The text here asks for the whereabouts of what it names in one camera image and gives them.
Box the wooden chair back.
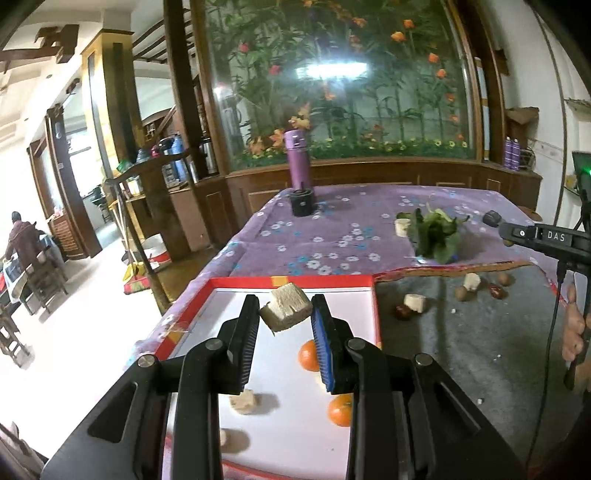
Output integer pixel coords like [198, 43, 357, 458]
[107, 150, 209, 312]

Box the flower painted glass panel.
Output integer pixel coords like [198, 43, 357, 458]
[191, 1, 477, 171]

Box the red jujube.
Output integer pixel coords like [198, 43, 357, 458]
[488, 283, 508, 300]
[393, 304, 415, 321]

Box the green leafy vegetable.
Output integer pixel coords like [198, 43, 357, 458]
[396, 207, 470, 265]

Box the purple floral tablecloth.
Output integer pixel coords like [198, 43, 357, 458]
[134, 184, 556, 355]

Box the orange tangerine with stem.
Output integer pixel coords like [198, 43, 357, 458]
[327, 394, 353, 428]

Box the red cardboard box tray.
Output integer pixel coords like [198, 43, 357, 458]
[153, 274, 384, 480]

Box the person's right hand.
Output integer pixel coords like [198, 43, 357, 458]
[562, 283, 590, 362]

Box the blue thermos jug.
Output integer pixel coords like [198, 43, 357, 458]
[158, 134, 198, 183]

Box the seated person in background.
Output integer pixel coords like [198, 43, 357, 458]
[4, 211, 43, 271]

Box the purple spray bottles pair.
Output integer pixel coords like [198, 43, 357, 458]
[503, 137, 521, 171]

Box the black car key fob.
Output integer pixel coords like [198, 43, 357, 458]
[482, 210, 502, 228]

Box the small black cup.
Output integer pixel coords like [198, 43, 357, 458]
[288, 183, 315, 218]

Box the purple thermos bottle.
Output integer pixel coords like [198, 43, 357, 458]
[284, 129, 312, 190]

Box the grey fluffy mat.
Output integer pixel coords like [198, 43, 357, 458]
[376, 265, 582, 472]

